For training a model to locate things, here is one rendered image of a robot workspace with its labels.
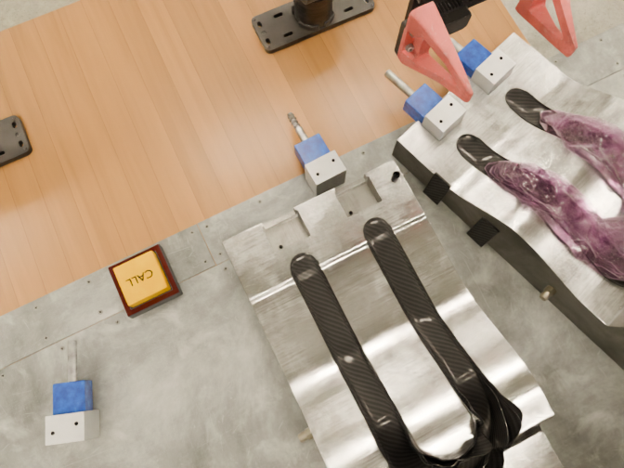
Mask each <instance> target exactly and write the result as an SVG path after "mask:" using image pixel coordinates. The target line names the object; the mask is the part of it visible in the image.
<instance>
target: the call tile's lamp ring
mask: <svg viewBox="0 0 624 468"><path fill-rule="evenodd" d="M149 251H153V252H154V251H156V253H157V255H158V256H159V258H160V261H161V263H162V266H163V269H164V271H165V273H166V276H167V278H168V279H169V281H170V284H171V286H172V288H173V290H172V291H170V292H167V293H165V294H163V295H161V296H159V297H157V298H155V299H153V300H150V301H148V302H147V303H145V304H143V305H140V306H138V307H136V308H134V309H132V310H131V309H130V306H129V305H128V304H127V303H126V300H125V298H124V294H123V292H122V289H121V287H120V285H119V282H118V280H117V278H116V276H115V274H114V271H113V269H114V268H115V267H117V266H119V265H121V264H123V263H126V262H128V261H130V260H132V259H134V258H136V257H138V256H140V255H142V254H145V253H147V252H149ZM108 269H109V272H110V274H111V277H112V279H113V282H114V284H115V286H116V289H117V291H118V294H119V295H120V297H121V300H122V302H123V306H124V309H125V311H126V313H127V316H128V317H129V316H131V315H133V314H135V313H137V312H139V311H141V310H143V309H145V308H147V307H149V306H152V305H154V304H156V303H158V302H160V301H161V300H163V299H166V298H168V297H170V296H172V295H174V294H176V293H179V290H178V288H177V286H176V283H175V280H174V278H173V276H172V274H171V271H170V269H169V267H168V265H167V263H166V261H165V259H164V257H163V253H162V251H161V249H160V246H159V244H157V245H155V246H153V247H151V248H149V249H148V250H145V251H143V252H141V253H138V254H136V255H134V256H132V257H130V258H127V259H125V260H123V261H122V262H120V263H118V264H116V265H114V266H110V267H108Z"/></svg>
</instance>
